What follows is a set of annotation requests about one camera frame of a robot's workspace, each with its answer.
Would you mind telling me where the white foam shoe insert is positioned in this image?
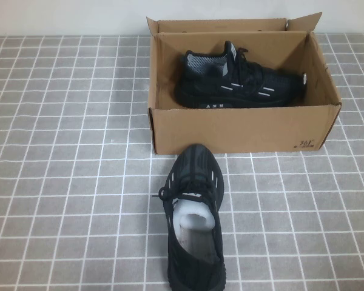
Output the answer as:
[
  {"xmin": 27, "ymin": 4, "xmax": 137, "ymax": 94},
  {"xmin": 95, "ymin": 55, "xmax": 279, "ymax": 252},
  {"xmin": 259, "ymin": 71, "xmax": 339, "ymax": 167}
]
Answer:
[{"xmin": 172, "ymin": 193, "xmax": 218, "ymax": 236}]

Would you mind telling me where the brown cardboard shoe box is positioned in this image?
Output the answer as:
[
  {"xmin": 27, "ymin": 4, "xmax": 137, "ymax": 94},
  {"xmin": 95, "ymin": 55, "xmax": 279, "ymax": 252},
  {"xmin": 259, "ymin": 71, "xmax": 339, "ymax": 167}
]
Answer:
[{"xmin": 146, "ymin": 12, "xmax": 343, "ymax": 155}]

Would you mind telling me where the black knit sneaker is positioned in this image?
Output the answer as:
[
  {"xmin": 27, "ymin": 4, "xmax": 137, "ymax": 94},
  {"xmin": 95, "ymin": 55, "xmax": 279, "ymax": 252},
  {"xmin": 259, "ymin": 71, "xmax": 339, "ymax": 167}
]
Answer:
[
  {"xmin": 152, "ymin": 143, "xmax": 228, "ymax": 291},
  {"xmin": 173, "ymin": 40, "xmax": 308, "ymax": 109}
]

